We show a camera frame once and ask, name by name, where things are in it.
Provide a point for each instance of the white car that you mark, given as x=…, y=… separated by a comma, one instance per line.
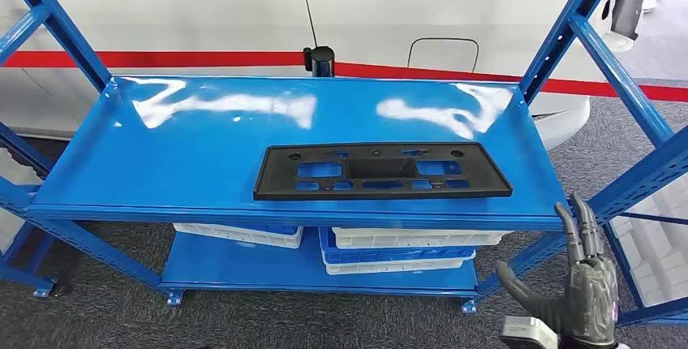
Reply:
x=188, y=18

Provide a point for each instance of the black perforated plastic panel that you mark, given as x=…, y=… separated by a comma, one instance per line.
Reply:
x=484, y=182

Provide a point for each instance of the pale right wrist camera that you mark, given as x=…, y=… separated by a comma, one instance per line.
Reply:
x=529, y=333

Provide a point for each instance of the red barrier belt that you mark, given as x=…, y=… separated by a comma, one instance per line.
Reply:
x=161, y=59
x=430, y=74

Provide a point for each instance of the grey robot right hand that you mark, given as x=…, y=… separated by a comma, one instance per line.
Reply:
x=591, y=303

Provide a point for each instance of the black stanchion post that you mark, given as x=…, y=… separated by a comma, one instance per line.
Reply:
x=321, y=59

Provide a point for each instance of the blue plastic crate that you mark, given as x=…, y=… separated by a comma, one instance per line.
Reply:
x=269, y=229
x=376, y=255

